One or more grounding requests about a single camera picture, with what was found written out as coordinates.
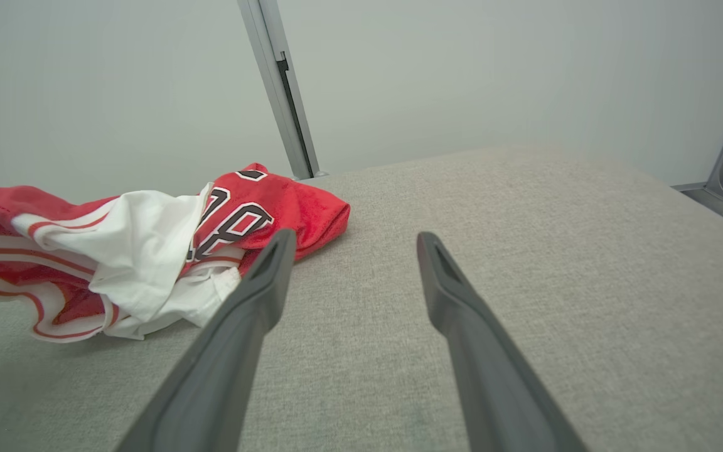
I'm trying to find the grey metal partition post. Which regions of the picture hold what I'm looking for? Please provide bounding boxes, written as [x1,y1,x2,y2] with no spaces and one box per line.
[237,0,328,181]

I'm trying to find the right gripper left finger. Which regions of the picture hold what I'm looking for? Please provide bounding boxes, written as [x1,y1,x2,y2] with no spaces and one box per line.
[117,229,297,452]

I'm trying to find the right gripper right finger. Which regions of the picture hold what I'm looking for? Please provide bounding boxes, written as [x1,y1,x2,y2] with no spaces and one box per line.
[417,232,588,452]

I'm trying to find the red shorts with white trim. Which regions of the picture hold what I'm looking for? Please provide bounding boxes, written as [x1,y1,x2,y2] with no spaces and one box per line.
[0,163,351,343]

